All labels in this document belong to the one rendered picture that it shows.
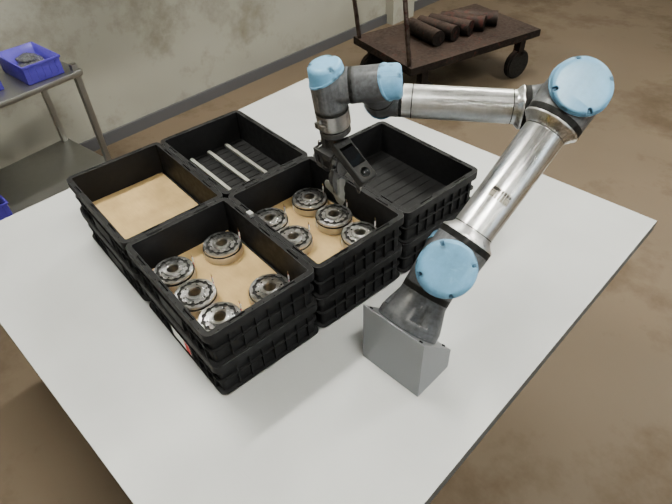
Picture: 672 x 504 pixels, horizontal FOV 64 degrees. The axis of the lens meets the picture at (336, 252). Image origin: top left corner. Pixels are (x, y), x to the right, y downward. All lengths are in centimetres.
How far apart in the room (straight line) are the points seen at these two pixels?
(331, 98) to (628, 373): 171
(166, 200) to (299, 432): 83
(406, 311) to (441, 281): 17
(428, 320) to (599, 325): 143
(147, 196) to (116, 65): 208
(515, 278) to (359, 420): 63
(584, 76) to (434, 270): 45
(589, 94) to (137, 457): 117
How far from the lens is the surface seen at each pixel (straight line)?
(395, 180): 170
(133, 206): 173
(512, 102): 126
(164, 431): 133
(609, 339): 251
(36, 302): 174
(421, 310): 120
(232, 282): 139
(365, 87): 113
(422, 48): 393
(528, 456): 210
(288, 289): 122
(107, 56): 373
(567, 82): 112
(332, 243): 146
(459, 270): 105
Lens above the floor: 180
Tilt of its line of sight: 42 degrees down
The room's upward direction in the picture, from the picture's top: 3 degrees counter-clockwise
